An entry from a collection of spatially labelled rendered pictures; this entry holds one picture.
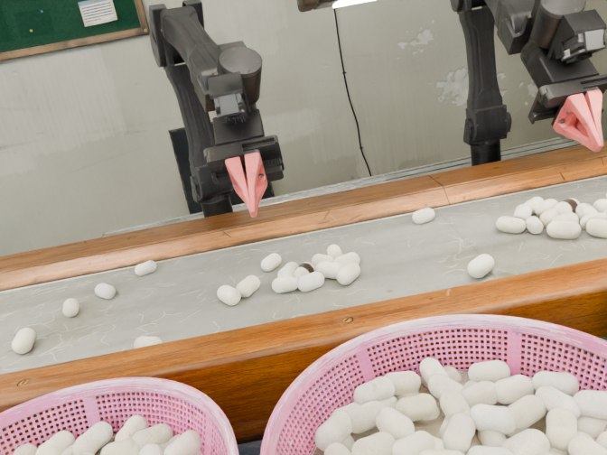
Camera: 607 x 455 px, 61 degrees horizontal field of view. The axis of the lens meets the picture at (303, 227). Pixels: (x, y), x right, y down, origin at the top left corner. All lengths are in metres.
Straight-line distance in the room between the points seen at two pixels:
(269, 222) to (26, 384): 0.42
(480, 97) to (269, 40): 1.66
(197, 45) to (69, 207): 2.07
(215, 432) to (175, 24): 0.71
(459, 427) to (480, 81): 0.86
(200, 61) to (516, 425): 0.65
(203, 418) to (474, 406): 0.20
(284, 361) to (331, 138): 2.32
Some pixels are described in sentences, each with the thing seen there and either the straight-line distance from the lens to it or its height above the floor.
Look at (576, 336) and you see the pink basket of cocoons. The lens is 0.45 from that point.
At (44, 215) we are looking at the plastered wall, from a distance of 2.92.
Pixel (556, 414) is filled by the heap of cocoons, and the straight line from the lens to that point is 0.41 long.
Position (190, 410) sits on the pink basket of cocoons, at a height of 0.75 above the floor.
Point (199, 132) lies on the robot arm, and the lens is 1.04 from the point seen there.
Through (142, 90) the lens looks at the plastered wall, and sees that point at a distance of 2.69.
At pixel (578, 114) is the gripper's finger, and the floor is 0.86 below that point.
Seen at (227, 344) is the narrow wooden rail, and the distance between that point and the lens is 0.49.
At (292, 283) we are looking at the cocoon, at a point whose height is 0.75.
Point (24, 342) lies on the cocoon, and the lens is 0.67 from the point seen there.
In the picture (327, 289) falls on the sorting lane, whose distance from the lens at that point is 0.61.
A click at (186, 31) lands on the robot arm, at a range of 0.93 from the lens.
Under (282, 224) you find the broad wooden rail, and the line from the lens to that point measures 0.81.
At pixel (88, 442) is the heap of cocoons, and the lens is 0.48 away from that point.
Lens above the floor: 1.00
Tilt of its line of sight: 19 degrees down
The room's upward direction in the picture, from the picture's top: 11 degrees counter-clockwise
